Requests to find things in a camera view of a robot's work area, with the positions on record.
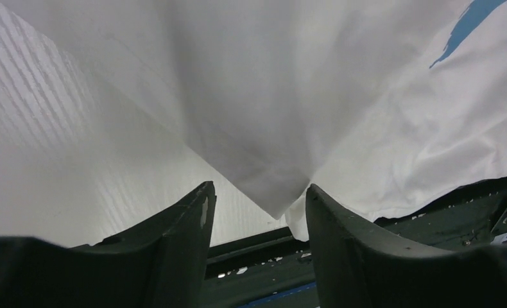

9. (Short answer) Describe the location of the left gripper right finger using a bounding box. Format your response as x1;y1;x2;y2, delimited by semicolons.
305;184;507;307

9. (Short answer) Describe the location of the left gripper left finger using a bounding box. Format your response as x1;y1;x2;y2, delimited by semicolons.
0;182;216;307

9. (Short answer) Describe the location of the white printed t-shirt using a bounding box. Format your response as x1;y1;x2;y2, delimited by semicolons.
4;1;507;239

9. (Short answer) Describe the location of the black mounting base rail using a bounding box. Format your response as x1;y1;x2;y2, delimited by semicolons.
201;177;507;307

